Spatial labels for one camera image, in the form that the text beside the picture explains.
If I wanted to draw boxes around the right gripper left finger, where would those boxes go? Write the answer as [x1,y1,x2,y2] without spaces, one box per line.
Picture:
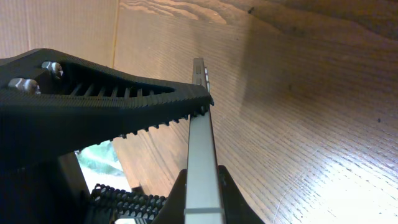
[1,49,213,165]

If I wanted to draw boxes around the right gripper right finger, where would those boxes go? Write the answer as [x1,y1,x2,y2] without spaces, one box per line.
[83,184,167,224]

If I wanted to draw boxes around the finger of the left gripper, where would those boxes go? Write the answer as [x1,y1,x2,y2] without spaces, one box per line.
[152,169,187,224]
[218,165,264,224]

